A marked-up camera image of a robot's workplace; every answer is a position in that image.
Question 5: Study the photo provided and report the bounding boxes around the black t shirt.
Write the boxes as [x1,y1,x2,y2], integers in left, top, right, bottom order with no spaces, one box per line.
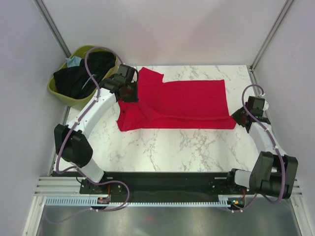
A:
[53,51,116,99]

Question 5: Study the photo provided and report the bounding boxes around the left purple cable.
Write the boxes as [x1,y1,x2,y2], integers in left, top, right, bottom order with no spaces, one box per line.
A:
[54,46,130,224]

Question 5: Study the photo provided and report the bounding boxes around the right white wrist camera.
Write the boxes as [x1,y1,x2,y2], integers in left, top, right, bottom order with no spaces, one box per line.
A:
[263,100,269,112]

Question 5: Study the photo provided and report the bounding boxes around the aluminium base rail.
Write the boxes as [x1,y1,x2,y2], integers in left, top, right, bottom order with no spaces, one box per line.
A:
[34,176,303,196]

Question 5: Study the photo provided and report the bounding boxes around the left aluminium frame post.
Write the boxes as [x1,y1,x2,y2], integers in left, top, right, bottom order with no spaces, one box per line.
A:
[34,0,71,58]

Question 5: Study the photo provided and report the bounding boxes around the red t shirt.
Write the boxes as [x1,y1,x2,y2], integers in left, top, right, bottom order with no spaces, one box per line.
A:
[117,68,236,131]

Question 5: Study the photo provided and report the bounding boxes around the white slotted cable duct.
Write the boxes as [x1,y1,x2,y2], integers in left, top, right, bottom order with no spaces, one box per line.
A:
[45,196,231,207]

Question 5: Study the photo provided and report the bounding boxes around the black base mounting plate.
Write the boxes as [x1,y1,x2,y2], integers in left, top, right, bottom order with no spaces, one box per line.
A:
[80,172,245,205]

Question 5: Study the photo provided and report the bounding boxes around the light blue t shirt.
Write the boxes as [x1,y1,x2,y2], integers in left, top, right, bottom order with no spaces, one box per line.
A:
[65,56,82,68]

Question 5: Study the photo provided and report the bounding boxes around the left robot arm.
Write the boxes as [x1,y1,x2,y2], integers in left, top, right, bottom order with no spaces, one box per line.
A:
[54,64,139,193]

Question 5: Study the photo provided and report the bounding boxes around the right aluminium frame post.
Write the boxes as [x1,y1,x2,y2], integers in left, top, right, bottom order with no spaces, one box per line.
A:
[249,0,295,73]

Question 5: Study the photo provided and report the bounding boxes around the aluminium frame post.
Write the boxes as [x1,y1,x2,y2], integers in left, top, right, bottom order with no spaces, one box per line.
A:
[34,0,71,58]
[249,0,295,73]

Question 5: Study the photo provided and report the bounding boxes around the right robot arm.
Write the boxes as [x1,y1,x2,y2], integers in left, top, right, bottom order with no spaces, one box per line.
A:
[225,96,298,199]

